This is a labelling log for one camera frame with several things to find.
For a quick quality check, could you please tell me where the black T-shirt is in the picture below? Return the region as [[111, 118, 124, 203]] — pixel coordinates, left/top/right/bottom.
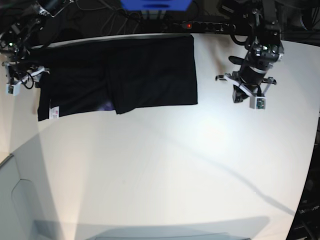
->
[[30, 35, 198, 121]]

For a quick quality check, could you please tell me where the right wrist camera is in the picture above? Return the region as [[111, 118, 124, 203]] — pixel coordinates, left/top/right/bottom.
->
[[5, 83, 21, 96]]

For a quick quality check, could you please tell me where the blue box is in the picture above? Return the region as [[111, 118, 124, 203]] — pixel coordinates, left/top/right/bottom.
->
[[120, 0, 192, 11]]

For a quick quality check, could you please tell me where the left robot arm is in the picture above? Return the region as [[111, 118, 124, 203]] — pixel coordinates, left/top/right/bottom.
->
[[216, 0, 284, 103]]

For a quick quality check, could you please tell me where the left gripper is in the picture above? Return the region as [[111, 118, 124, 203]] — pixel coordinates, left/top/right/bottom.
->
[[215, 63, 277, 97]]

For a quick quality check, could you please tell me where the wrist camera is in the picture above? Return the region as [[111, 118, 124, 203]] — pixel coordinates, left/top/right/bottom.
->
[[5, 83, 21, 96], [249, 96, 267, 110]]

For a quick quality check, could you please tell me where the black power strip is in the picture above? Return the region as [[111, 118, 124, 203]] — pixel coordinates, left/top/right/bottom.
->
[[170, 21, 236, 34]]

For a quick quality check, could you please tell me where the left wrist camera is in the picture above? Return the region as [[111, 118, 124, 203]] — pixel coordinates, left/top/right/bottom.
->
[[249, 96, 267, 110]]

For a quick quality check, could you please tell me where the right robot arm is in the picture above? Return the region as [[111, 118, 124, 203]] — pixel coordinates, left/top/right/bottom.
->
[[0, 0, 74, 89]]

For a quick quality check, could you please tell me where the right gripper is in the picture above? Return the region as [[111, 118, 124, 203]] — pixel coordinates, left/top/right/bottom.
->
[[2, 60, 50, 85]]

